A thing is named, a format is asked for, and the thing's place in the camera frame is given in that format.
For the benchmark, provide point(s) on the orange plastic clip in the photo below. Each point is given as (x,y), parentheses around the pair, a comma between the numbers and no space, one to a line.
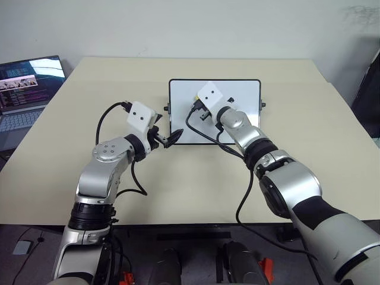
(130,278)
(266,268)

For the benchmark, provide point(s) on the dark rounded shape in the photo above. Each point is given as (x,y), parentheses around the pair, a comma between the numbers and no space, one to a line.
(242,264)
(167,267)

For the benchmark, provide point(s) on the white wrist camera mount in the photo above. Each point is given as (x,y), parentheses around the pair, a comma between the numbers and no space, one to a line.
(211,94)
(139,116)

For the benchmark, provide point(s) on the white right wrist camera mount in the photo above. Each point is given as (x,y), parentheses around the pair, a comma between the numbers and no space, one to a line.
(211,94)

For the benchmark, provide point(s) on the black office chair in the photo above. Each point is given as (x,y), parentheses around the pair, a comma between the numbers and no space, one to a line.
(366,98)

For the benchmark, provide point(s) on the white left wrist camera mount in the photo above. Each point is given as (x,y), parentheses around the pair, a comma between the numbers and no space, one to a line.
(139,116)

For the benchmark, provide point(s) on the small grey floor device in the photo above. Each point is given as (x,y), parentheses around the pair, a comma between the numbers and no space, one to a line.
(22,247)

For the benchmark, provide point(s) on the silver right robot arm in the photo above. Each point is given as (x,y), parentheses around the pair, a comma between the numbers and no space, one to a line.
(297,184)

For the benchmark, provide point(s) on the black framed whiteboard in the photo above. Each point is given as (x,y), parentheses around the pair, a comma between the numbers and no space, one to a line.
(184,98)

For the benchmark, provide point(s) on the black table foot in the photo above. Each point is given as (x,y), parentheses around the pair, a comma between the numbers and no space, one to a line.
(287,234)

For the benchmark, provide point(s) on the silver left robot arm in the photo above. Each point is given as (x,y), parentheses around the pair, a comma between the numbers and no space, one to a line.
(101,175)

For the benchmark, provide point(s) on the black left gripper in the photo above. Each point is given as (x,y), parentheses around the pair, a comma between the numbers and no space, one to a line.
(154,139)

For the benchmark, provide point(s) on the black bar under table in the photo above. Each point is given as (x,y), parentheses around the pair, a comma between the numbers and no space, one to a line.
(193,236)

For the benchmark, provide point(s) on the open silver laptop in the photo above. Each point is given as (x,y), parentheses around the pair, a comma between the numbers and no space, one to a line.
(23,86)

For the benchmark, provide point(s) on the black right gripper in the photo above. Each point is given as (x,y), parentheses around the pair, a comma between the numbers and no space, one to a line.
(204,115)

